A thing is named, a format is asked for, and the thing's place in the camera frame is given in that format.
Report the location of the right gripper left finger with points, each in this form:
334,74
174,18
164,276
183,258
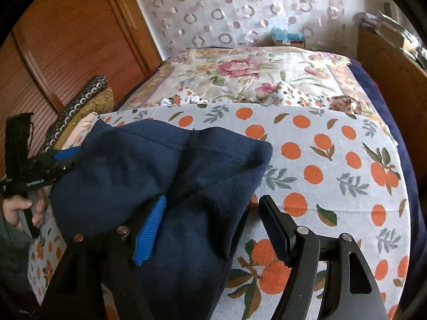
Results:
113,259

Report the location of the stack of papers and boxes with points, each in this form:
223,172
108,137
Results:
392,32

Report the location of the navy blue printed t-shirt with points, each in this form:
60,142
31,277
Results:
208,178

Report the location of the person left hand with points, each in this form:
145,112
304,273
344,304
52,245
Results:
13,205

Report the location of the blue tissue box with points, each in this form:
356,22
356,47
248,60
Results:
281,37

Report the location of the floral quilt bedspread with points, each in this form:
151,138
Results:
282,76

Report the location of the wooden window side cabinet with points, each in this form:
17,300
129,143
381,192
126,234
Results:
402,84

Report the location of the circle patterned sheer curtain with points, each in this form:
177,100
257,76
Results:
177,25

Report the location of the orange print white sheet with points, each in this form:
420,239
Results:
331,171

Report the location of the brown louvered wooden wardrobe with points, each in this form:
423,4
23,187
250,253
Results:
56,46

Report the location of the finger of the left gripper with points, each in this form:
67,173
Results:
66,154

